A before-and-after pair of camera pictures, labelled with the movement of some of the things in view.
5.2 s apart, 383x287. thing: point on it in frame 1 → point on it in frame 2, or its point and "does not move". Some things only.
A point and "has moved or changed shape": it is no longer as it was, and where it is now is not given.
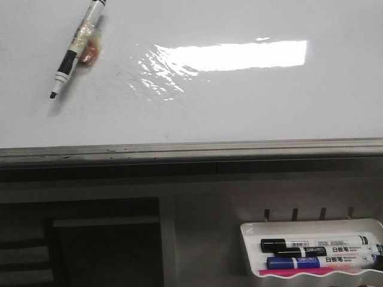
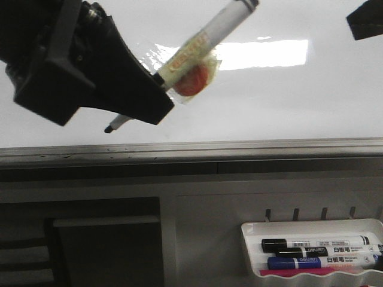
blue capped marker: x=346 y=260 does not move
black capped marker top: x=268 y=246 does not move
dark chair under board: x=99 y=243 does not move
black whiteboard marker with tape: x=84 y=46 has moved or changed shape
